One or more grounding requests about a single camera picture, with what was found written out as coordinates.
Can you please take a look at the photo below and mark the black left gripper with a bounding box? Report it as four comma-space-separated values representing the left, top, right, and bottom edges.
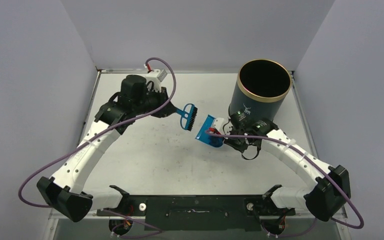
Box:
134, 86, 177, 119

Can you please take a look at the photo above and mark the blue plastic dustpan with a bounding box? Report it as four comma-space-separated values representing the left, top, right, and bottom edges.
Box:
195, 114, 224, 148

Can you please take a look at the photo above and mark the blue hand brush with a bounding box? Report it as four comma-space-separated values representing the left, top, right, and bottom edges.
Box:
176, 103, 198, 132

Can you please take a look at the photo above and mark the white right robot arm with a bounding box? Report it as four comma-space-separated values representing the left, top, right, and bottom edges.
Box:
224, 110, 351, 222

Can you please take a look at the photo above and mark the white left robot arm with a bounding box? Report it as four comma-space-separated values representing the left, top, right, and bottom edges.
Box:
36, 74, 171, 223

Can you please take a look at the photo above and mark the dark green waste bin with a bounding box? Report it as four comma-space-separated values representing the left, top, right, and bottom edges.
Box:
228, 59, 292, 121

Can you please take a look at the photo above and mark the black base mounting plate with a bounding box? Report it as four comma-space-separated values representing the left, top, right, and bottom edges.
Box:
97, 194, 296, 232

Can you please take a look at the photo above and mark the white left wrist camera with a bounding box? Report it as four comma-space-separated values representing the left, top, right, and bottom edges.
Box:
145, 69, 167, 93

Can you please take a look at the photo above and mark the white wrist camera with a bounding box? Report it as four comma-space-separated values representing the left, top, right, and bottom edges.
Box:
211, 117, 229, 135
145, 69, 167, 93

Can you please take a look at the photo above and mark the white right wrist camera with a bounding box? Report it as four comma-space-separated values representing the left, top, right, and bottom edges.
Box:
211, 117, 229, 135

